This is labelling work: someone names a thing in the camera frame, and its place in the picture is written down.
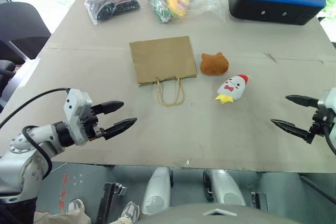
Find grey robot torso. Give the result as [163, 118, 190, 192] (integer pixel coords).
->
[136, 202, 336, 224]

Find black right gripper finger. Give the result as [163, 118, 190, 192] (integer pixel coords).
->
[270, 119, 316, 145]
[285, 94, 320, 109]

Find yellow burger plush toy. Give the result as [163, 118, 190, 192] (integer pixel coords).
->
[161, 0, 191, 20]

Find brown paper bag with handles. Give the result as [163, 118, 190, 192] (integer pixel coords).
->
[129, 36, 198, 108]

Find black metal stand with clamp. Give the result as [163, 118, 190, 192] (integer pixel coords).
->
[95, 182, 128, 224]

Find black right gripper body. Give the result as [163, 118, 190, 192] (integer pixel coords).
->
[309, 108, 336, 138]

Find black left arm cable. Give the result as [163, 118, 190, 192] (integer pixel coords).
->
[0, 87, 72, 182]

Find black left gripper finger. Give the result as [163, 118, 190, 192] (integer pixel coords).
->
[103, 116, 138, 141]
[91, 100, 125, 116]

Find clear plastic bag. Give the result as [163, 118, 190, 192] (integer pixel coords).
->
[146, 0, 227, 24]

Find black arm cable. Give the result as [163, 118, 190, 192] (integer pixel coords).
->
[323, 124, 336, 157]
[0, 87, 72, 182]

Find black item in plastic wrap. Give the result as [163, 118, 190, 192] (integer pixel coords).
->
[83, 0, 141, 26]

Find green plush toy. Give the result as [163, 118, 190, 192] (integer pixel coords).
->
[147, 0, 172, 24]

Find silver right robot leg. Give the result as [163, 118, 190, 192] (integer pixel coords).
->
[203, 168, 247, 207]

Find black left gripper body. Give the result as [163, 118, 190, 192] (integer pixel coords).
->
[78, 104, 107, 143]

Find black chair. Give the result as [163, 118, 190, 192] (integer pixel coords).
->
[0, 1, 52, 109]

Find beige trousers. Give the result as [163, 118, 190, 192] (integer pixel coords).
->
[32, 209, 132, 224]

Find silver robot leg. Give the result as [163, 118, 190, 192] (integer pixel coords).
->
[203, 168, 247, 207]
[141, 166, 173, 216]

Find brown cat plush toy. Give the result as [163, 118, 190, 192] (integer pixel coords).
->
[200, 52, 230, 76]

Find white chicken plush toy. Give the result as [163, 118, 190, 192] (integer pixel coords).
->
[214, 73, 254, 106]

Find small black metal bracket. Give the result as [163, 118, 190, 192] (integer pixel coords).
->
[250, 191, 269, 212]

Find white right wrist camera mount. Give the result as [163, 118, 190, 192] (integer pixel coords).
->
[317, 87, 336, 116]

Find silver left robot leg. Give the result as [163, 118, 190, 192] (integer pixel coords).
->
[141, 166, 173, 216]

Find grey sneaker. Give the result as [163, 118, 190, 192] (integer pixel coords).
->
[66, 198, 86, 216]
[120, 200, 141, 222]

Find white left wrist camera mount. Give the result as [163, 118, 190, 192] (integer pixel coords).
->
[64, 88, 93, 146]

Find black table leg bar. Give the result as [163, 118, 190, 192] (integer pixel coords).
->
[299, 173, 336, 204]

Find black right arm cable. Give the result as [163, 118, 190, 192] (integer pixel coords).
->
[323, 124, 336, 157]

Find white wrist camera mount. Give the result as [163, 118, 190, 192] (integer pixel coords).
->
[317, 87, 336, 116]
[64, 88, 93, 146]

